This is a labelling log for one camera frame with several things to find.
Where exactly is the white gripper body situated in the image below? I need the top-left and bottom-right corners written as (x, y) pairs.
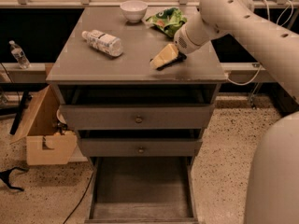
top-left (174, 24), bottom-right (200, 54)

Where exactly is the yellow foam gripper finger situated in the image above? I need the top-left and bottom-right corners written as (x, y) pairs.
top-left (149, 43), bottom-right (178, 69)

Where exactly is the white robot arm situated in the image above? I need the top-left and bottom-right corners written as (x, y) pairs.
top-left (150, 0), bottom-right (299, 224)

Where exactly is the grey wooden drawer cabinet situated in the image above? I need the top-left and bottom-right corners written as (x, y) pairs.
top-left (46, 6), bottom-right (228, 224)

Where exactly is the grey top drawer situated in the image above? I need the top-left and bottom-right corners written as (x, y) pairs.
top-left (59, 105), bottom-right (214, 130)

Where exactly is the grey middle drawer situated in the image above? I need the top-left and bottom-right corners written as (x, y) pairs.
top-left (78, 138), bottom-right (202, 157)

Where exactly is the grey open bottom drawer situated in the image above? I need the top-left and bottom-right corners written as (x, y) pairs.
top-left (85, 157), bottom-right (199, 224)

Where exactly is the green chip bag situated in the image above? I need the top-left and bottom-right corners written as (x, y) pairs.
top-left (146, 7), bottom-right (187, 38)

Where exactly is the white ceramic bowl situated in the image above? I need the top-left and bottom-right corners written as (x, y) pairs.
top-left (120, 0), bottom-right (148, 22)

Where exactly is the clear plastic water bottle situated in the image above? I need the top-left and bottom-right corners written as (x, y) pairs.
top-left (81, 30), bottom-right (123, 57)

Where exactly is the small upright water bottle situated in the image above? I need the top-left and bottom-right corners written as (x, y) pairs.
top-left (9, 40), bottom-right (30, 69)

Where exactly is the black pole by box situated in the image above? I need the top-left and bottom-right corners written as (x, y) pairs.
top-left (10, 91), bottom-right (31, 135)

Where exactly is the open cardboard box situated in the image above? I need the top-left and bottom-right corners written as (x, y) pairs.
top-left (11, 86), bottom-right (77, 165)

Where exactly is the white cable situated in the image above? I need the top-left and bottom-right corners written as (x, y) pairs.
top-left (226, 0), bottom-right (295, 87)

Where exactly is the black floor cable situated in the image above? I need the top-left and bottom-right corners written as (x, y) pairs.
top-left (62, 171), bottom-right (95, 224)

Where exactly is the black bracket on floor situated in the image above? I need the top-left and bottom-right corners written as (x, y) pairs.
top-left (0, 167), bottom-right (27, 191)

